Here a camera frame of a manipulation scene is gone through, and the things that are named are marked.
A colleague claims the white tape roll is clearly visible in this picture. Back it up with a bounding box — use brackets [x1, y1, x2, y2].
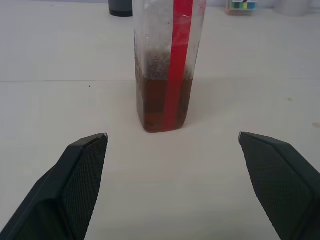
[273, 0, 310, 17]

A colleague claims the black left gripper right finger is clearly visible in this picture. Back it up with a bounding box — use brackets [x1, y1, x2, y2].
[236, 131, 320, 240]

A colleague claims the clear bottle with red label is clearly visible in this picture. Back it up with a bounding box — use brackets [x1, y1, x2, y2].
[133, 0, 207, 134]

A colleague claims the marker pen pack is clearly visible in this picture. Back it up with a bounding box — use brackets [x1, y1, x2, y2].
[225, 0, 257, 16]

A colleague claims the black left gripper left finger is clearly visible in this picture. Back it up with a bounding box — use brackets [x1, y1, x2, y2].
[0, 132, 109, 240]

